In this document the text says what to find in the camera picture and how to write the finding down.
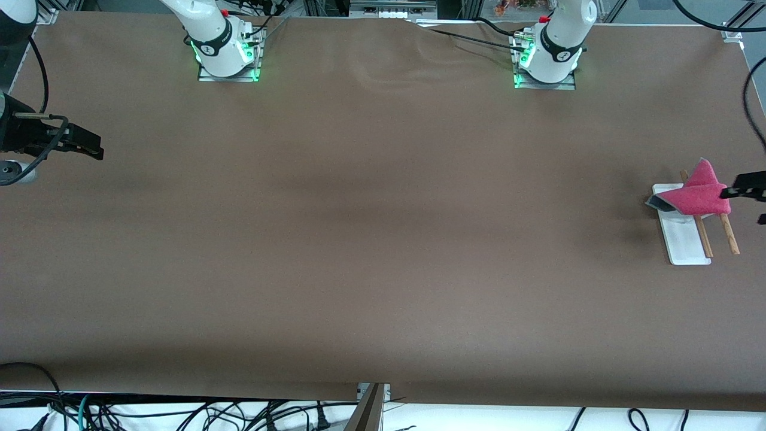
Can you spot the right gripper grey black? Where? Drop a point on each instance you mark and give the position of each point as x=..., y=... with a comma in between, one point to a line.
x=19, y=133

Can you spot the pink and grey towel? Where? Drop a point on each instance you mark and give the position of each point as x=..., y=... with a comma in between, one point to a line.
x=700, y=197

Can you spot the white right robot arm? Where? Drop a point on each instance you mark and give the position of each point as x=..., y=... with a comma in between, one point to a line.
x=212, y=42

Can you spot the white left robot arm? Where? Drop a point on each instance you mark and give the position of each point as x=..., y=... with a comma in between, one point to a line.
x=556, y=48

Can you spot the white rack with wooden rods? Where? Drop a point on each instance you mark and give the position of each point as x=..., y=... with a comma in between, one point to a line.
x=685, y=245

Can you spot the orange background object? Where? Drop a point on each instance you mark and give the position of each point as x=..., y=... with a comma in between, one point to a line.
x=508, y=7

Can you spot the brown table cover sheet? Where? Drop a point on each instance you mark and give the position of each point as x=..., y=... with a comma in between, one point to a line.
x=383, y=269

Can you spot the white power strip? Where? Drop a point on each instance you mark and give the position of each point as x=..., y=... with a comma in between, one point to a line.
x=392, y=12

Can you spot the black power plug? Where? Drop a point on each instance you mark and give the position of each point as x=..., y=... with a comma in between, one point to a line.
x=322, y=419

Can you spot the aluminium corner bracket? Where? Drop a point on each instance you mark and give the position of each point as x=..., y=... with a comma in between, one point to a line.
x=731, y=33
x=46, y=17

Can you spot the brown support post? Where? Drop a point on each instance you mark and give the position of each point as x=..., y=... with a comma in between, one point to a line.
x=368, y=413

